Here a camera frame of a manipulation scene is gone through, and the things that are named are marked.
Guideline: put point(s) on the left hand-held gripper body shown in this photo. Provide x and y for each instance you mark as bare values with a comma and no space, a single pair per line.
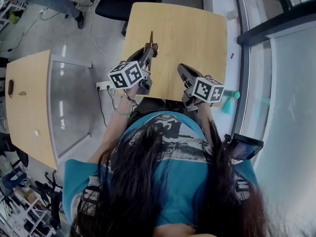
126,75

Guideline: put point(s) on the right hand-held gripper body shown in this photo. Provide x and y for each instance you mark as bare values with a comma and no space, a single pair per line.
205,90

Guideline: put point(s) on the brass binder clip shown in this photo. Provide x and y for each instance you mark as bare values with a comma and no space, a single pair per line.
152,37

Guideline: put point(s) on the person's right forearm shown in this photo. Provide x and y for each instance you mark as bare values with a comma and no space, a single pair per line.
205,120

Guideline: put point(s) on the person's left forearm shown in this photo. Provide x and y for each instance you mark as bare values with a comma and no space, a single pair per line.
116,125

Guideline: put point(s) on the white power strip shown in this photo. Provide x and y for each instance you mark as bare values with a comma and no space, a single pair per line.
103,84

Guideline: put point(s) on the teal spray bottle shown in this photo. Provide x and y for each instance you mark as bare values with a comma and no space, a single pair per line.
228,107

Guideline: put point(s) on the black trousers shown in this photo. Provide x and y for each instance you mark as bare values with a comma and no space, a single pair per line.
150,106

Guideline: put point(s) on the black office chair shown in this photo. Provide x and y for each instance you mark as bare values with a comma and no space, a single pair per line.
118,1

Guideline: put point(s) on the black screen device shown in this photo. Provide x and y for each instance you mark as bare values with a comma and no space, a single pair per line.
243,148

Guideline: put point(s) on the small grey box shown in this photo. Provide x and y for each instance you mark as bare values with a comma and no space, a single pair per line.
232,15

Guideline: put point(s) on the teal printed shirt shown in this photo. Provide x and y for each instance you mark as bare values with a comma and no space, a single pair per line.
177,181

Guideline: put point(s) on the eyeglasses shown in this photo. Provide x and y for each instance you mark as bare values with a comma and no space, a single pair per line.
22,93

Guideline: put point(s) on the neon green object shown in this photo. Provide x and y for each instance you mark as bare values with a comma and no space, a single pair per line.
15,17

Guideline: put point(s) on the black swivel chair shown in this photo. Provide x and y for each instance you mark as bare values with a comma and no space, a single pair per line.
12,149

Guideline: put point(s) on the blue fabric item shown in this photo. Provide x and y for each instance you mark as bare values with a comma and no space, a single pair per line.
12,183

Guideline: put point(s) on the white storage shelf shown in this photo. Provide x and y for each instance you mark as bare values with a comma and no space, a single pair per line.
24,213

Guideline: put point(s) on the dark window frame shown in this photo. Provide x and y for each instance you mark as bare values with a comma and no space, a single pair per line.
247,39

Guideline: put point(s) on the wooden desk with white frame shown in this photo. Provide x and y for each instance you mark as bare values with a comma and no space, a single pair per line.
27,112

